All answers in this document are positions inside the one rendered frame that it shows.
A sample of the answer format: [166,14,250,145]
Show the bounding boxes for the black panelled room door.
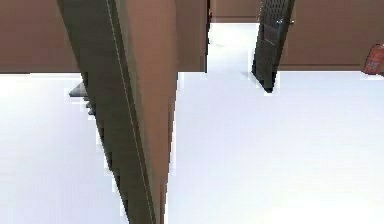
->
[250,0,297,94]

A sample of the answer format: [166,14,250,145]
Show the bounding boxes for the red box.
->
[362,43,384,77]

